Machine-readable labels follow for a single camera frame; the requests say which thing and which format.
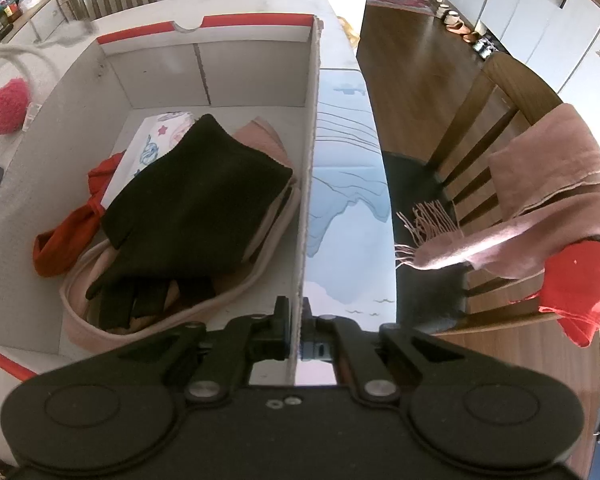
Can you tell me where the black cloth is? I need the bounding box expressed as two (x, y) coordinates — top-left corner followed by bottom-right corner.
(85, 114), (294, 330)

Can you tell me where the pink fleece cloth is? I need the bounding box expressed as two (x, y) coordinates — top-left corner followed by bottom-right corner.
(60, 114), (300, 353)

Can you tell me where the red knotted cloth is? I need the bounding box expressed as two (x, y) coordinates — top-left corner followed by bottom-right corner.
(32, 152), (124, 278)

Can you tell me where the cartoon print face mask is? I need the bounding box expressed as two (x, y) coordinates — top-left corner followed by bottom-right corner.
(109, 112), (196, 194)

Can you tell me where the red and white cardboard box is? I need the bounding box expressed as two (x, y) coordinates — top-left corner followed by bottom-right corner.
(0, 13), (325, 386)

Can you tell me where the red garment on chair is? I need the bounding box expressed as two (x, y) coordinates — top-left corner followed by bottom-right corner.
(538, 240), (600, 348)

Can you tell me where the pink fringed scarf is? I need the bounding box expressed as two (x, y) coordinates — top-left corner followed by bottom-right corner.
(396, 103), (600, 280)

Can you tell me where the near wooden chair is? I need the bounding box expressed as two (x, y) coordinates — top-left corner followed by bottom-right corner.
(382, 52), (562, 335)

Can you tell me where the barcode hang tag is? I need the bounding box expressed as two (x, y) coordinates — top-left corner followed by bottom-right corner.
(22, 102), (42, 132)

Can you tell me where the pink fluffy plush toy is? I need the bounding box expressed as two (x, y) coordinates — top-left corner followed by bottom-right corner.
(0, 78), (31, 136)

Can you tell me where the white side cabinet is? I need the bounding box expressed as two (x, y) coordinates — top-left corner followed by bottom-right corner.
(0, 0), (66, 44)

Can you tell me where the white cabinet wall unit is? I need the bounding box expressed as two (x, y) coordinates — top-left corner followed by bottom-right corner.
(446, 0), (600, 91)

